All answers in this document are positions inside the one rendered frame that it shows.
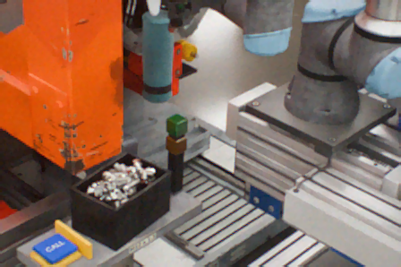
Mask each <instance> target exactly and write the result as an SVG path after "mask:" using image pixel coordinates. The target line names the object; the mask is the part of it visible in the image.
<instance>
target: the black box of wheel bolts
mask: <svg viewBox="0 0 401 267"><path fill-rule="evenodd" d="M171 175H172V171H169V170H168V169H165V168H162V167H160V166H159V165H155V164H154V163H153V162H150V161H148V160H145V159H144V158H140V157H139V156H136V155H135V154H132V153H130V152H129V151H127V152H125V153H123V154H122V155H121V156H119V157H117V158H115V159H114V160H112V161H110V162H109V163H107V164H106V165H105V166H103V168H100V169H98V170H96V172H93V173H92V174H90V175H89V176H88V177H85V178H83V179H82V180H81V181H79V182H78V183H76V184H74V185H73V186H71V187H69V191H70V193H71V219H72V228H73V229H75V231H78V232H80V233H82V234H83V235H84V236H87V237H90V238H91V239H92V240H95V241H97V242H99V243H100V244H101V245H104V246H107V247H108V248H109V249H112V250H113V251H115V252H116V251H118V250H119V249H120V248H122V247H123V246H125V245H126V244H128V243H129V241H132V239H133V238H135V237H137V236H138V235H139V234H140V233H141V232H142V231H144V230H145V229H147V228H148V227H150V225H152V224H153V223H155V222H156V221H158V220H159V219H160V218H161V217H163V216H164V215H166V213H167V212H169V211H170V196H171Z"/></svg>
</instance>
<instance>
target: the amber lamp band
mask: <svg viewBox="0 0 401 267"><path fill-rule="evenodd" d="M166 150H167V151H170V152H171V153H174V155H178V154H179V153H182V152H183V151H186V150H187V136H184V138H181V139H180V140H177V141H176V140H174V139H173V138H170V137H169V136H168V135H167V136H166Z"/></svg>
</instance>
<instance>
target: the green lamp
mask: <svg viewBox="0 0 401 267"><path fill-rule="evenodd" d="M187 131H188V119H187V118H186V117H183V116H180V115H179V114H175V115H174V116H170V117H168V118H167V119H166V132H167V133H168V134H171V135H173V136H174V137H175V138H178V137H179V136H180V135H183V134H187Z"/></svg>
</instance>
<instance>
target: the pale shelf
mask: <svg viewBox="0 0 401 267"><path fill-rule="evenodd" d="M201 212H202V202H201V201H199V200H198V199H196V198H194V197H193V196H191V195H190V194H188V193H186V192H185V191H182V192H180V193H179V194H176V195H173V194H171V196H170V211H169V212H167V213H166V215H164V216H163V217H161V218H160V219H159V220H158V221H156V222H155V223H153V224H152V225H150V227H148V228H147V229H145V230H144V231H142V232H141V233H140V234H139V235H138V236H137V237H135V238H133V239H132V241H129V243H128V244H126V245H125V246H123V247H122V248H120V249H119V250H118V251H116V252H115V251H113V250H112V249H109V248H108V247H107V246H104V245H101V244H100V243H99V242H97V241H95V240H92V239H91V238H90V237H87V236H84V235H83V234H82V233H80V232H78V231H75V229H73V228H72V219H70V220H68V221H66V222H65V223H64V224H65V226H67V227H69V228H72V230H73V231H75V232H76V233H78V234H79V235H80V236H82V237H84V239H86V240H88V241H89V242H91V244H92V259H88V258H86V257H85V256H84V255H83V254H82V255H81V257H80V258H79V259H77V260H75V261H74V262H72V263H69V264H68V265H65V267H112V266H114V265H115V264H117V263H119V262H120V261H122V260H123V259H124V258H126V257H128V256H129V255H132V254H133V253H136V252H137V251H139V250H141V248H143V247H144V246H145V245H148V244H150V243H152V242H153V241H155V240H157V239H158V238H160V237H161V236H164V235H165V234H167V233H168V232H169V231H171V230H173V229H174V228H177V227H179V226H180V225H182V224H184V223H185V222H186V221H188V220H191V219H192V218H193V217H196V215H199V214H200V213H201ZM53 235H55V228H53V229H51V230H50V231H48V232H46V233H45V234H43V235H40V237H36V238H35V239H32V240H31V241H29V242H27V243H26V244H25V245H21V246H20V247H17V259H19V260H20V261H21V262H22V263H24V264H26V265H27V267H43V266H42V265H41V264H39V263H38V262H36V261H35V259H32V257H30V252H33V249H32V247H33V246H34V245H37V244H38V243H40V242H43V241H44V240H46V239H48V238H49V237H52V236H53Z"/></svg>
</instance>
